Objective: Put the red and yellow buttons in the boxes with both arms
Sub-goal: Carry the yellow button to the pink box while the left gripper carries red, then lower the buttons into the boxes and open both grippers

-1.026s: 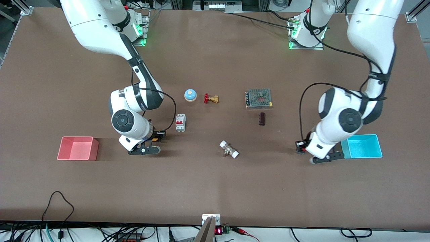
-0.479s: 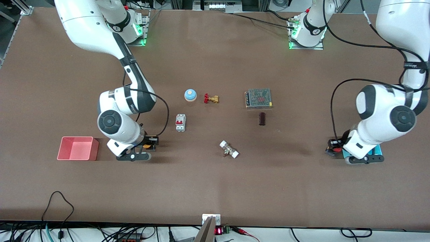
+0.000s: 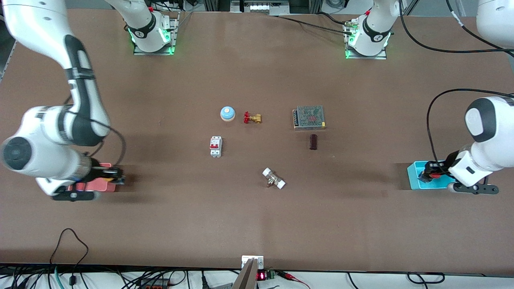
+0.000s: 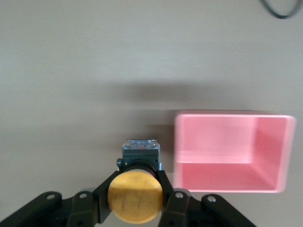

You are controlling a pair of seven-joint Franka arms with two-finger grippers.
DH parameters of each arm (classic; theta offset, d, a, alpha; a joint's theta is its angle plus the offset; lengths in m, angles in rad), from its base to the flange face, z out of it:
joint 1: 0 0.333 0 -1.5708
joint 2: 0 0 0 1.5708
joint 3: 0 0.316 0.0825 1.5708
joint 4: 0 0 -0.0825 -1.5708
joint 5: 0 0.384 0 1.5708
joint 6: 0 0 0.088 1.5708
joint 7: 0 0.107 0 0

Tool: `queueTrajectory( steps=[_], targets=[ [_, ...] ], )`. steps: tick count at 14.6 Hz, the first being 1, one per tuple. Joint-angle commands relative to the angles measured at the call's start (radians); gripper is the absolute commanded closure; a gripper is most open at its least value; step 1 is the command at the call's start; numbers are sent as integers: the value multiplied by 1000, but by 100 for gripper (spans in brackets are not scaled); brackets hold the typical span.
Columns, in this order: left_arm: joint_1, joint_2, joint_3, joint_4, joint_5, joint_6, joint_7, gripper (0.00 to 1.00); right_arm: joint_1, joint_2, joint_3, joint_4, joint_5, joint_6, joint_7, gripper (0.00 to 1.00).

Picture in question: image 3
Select light blue plastic box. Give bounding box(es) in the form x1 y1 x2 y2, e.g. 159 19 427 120
407 161 459 190

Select pink plastic box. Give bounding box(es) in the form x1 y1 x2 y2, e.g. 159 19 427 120
67 162 117 193

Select white circuit breaker red switches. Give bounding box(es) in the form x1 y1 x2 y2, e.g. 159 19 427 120
209 136 223 158

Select black power strip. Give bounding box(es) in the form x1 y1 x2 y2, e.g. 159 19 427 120
138 279 172 289

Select metal mesh power supply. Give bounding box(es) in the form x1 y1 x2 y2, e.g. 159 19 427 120
292 105 326 131

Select white-ended brass pipe fitting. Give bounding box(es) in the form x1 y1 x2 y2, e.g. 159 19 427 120
261 167 287 190

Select red clip lead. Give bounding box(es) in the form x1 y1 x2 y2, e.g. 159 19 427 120
276 271 312 289

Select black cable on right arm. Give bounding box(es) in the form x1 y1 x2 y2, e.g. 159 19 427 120
85 119 127 169

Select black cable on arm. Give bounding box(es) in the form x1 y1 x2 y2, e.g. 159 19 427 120
85 119 127 169
425 88 514 175

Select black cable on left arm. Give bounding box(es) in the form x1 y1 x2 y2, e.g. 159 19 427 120
425 88 514 175

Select black looped thin cable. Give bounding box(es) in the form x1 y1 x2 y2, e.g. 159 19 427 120
49 228 90 287

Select black coiled cable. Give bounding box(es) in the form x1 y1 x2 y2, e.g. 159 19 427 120
407 272 445 285

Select long black overhead cable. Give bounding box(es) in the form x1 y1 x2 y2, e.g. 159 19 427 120
398 0 514 54

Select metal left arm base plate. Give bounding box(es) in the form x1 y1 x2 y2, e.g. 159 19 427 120
345 19 388 60

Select black cable with white label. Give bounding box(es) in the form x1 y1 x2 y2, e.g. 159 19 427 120
445 0 514 52

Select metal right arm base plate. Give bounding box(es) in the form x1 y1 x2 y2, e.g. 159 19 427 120
133 11 180 56

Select white camera bracket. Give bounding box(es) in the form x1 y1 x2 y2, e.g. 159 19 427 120
241 255 265 270

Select grey camera support bar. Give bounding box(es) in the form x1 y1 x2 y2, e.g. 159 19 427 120
232 258 258 289

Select black cable on table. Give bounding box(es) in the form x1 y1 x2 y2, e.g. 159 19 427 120
276 12 356 35

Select white device on frame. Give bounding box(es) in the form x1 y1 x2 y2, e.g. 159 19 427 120
230 0 290 16

